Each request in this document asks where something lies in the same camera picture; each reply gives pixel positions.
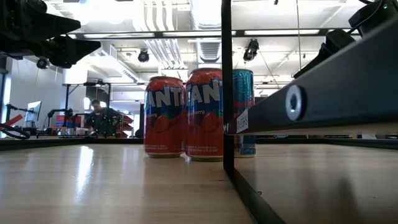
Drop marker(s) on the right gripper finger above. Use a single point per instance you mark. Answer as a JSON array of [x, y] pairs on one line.
[[337, 39]]

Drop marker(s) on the red Fanta strawberry can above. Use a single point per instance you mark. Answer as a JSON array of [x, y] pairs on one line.
[[164, 124], [203, 124]]

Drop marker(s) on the black aluminium rig frame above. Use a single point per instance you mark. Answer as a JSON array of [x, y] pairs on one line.
[[109, 141]]

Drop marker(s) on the white round bolt washer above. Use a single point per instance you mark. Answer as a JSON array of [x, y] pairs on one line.
[[295, 115]]

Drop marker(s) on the black overhead camera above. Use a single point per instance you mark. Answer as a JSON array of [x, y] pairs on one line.
[[251, 49]]

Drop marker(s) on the slim teal patterned can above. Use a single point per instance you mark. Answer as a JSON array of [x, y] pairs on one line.
[[243, 90]]

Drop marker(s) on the black floor stand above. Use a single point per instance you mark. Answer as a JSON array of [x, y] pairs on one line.
[[140, 132]]

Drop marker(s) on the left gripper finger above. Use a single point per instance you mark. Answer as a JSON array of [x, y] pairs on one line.
[[53, 24], [71, 49]]

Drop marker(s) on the person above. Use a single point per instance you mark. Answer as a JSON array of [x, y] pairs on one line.
[[101, 119]]

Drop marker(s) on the black round ceiling camera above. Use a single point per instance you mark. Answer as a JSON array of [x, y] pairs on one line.
[[42, 63], [143, 56]]

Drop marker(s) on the red angled bar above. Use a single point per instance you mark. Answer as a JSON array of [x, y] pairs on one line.
[[12, 119]]

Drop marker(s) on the white paper label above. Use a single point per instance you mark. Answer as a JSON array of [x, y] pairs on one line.
[[242, 122]]

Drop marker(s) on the grey computer monitor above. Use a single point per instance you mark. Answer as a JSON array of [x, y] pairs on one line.
[[33, 111]]

